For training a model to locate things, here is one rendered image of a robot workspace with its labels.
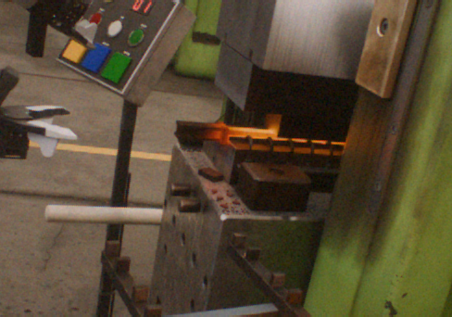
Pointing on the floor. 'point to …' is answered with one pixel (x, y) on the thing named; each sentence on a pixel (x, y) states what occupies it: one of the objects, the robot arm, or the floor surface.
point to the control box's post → (118, 194)
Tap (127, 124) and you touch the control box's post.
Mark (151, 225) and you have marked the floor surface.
